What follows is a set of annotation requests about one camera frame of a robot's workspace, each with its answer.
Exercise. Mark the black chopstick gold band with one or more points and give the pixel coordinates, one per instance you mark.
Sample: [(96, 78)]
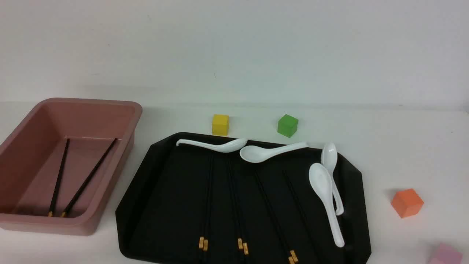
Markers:
[(236, 220), (241, 217), (291, 218), (277, 227), (208, 212), (201, 239)]

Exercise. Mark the white spoon top left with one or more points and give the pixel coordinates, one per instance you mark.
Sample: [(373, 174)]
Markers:
[(228, 147)]

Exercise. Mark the white spoon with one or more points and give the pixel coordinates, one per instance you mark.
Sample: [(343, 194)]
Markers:
[(321, 184), (228, 147), (255, 154), (329, 159)]

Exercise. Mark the yellow cube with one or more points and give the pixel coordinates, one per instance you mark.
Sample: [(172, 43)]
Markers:
[(220, 125)]

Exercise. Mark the white spoon top middle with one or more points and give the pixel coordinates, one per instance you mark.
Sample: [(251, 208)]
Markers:
[(255, 154)]

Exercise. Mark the green cube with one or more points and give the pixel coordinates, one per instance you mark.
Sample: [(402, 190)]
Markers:
[(287, 125)]

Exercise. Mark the black octagonal tray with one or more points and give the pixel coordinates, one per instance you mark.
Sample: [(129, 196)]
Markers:
[(160, 216)]

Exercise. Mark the white spoon right front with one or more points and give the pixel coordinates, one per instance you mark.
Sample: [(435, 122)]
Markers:
[(321, 184)]

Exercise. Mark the white spoon right rear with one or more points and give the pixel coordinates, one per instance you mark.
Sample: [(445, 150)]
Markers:
[(329, 159)]

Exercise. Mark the pink plastic bin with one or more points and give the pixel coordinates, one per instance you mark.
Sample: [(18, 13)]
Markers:
[(30, 159)]

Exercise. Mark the orange cube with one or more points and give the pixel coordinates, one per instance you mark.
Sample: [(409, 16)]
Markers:
[(407, 203)]

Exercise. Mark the black chopstick in bin right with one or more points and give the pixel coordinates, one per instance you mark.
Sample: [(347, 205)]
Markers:
[(87, 180)]

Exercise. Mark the black chopstick in bin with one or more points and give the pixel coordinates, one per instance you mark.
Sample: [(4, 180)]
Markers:
[(56, 191), (87, 180)]

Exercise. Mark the black chopstick in bin left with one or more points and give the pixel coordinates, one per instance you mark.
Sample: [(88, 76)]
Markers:
[(56, 191)]

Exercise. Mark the pink cube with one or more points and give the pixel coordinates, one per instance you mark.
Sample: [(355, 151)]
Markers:
[(445, 254)]

